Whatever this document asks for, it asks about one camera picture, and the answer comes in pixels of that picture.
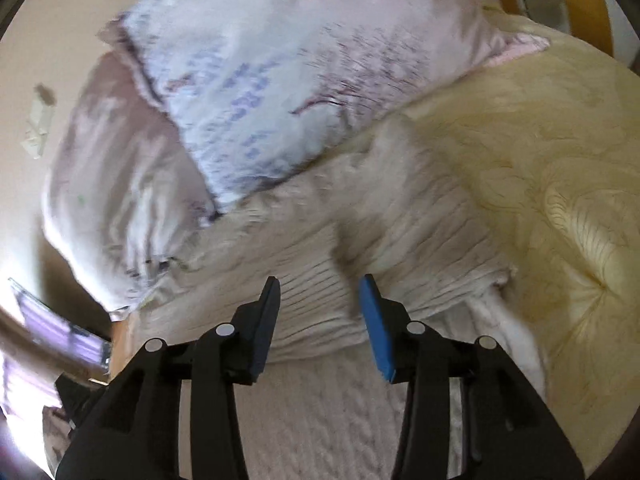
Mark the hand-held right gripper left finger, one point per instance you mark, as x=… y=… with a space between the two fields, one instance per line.
x=265 y=327

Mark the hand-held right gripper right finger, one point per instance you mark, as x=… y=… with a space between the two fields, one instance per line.
x=376 y=327

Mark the beige ribbed knit blanket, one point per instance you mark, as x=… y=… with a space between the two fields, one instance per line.
x=320 y=270

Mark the pink satin pillow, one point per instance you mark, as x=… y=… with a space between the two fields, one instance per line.
x=120 y=180

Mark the yellow embroidered bedspread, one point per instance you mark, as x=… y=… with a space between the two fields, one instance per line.
x=540 y=170

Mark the white printed pillow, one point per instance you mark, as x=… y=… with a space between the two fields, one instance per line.
x=280 y=80

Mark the wooden headboard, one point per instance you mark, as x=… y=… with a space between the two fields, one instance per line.
x=555 y=5

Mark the white wall switch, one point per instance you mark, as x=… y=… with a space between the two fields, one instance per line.
x=39 y=127

